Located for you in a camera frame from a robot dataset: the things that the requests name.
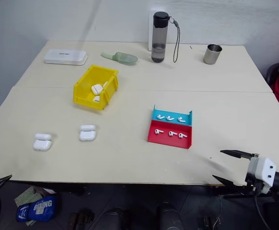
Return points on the blue boxing glove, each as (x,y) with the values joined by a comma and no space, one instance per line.
(41,208)

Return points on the green paper sheet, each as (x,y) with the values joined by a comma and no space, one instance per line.
(26,195)

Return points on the red and blue tray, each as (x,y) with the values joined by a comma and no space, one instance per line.
(168,141)

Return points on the dark rounded shape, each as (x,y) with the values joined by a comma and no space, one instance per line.
(168,216)
(115,219)

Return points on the white earbud cases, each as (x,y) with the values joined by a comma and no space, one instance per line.
(96,89)

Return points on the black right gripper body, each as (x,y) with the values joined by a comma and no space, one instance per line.
(254,186)

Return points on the white earbud case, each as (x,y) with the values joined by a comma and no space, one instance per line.
(42,145)
(87,135)

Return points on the black chair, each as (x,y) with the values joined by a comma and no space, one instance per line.
(271,72)

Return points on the white wireless earbud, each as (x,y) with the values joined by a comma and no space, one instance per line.
(181,119)
(157,131)
(159,117)
(169,118)
(182,135)
(171,133)

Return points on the grey bottle with black lid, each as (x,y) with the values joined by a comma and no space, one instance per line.
(159,36)

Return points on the dark brown floor object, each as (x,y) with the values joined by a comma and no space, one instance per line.
(82,218)

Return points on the white flat rectangular box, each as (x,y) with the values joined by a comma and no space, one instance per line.
(65,57)

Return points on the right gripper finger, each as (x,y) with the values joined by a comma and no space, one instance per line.
(237,153)
(228,182)

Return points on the yellow plastic bin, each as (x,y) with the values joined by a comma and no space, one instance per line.
(82,98)

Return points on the stainless steel cup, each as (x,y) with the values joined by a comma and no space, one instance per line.
(211,57)

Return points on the green plastic scoop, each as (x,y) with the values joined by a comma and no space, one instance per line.
(126,59)

